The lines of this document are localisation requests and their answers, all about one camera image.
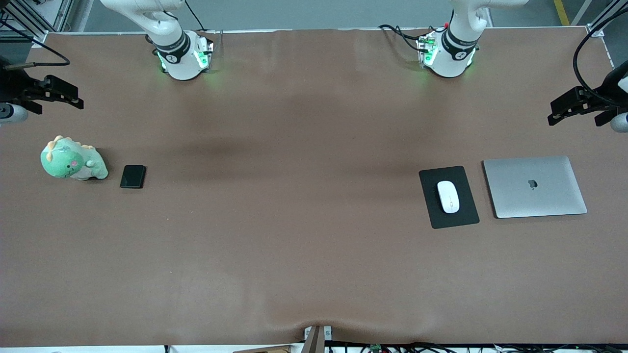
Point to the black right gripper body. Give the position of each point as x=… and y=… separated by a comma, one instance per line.
x=14, y=86

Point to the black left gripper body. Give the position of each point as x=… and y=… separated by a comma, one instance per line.
x=601, y=97

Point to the black smartphone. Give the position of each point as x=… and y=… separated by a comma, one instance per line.
x=133, y=176

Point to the white computer mouse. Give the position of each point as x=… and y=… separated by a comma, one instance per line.
x=448, y=197

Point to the black mouse pad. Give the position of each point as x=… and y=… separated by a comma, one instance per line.
x=466, y=215

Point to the green dinosaur plush toy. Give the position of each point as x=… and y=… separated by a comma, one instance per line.
x=68, y=159

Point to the silver laptop with apple logo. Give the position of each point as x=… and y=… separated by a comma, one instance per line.
x=535, y=187

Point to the aluminium frame profile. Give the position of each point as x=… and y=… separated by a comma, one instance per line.
x=29, y=14
x=598, y=19

